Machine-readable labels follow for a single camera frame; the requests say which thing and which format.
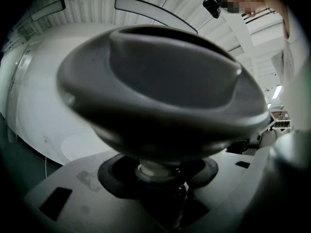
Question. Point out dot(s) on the long black-framed ceiling lamp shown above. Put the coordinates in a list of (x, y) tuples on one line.
[(155, 11), (48, 10)]

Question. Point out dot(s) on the black head-worn camera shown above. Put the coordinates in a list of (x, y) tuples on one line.
[(212, 6)]

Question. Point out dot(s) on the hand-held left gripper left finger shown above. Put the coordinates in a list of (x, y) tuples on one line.
[(109, 215)]

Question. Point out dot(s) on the white wall outlet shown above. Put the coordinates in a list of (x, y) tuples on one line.
[(45, 138)]

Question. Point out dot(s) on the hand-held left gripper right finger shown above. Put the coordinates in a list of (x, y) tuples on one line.
[(230, 190)]

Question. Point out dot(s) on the grey wooden shelf desk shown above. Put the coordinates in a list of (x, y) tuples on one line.
[(279, 120)]

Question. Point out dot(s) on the ceiling tube light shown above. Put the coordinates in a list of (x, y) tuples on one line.
[(277, 92)]

